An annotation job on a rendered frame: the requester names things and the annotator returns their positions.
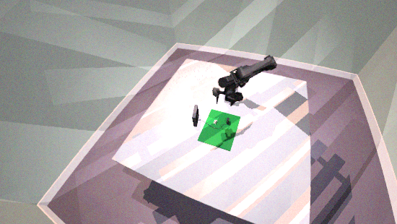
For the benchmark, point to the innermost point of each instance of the green circuit board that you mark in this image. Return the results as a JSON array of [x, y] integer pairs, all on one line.
[[223, 137]]

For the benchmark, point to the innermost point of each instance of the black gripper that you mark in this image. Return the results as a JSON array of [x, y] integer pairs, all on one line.
[[216, 92]]

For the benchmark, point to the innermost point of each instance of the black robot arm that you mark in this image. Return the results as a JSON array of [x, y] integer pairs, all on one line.
[[241, 77]]

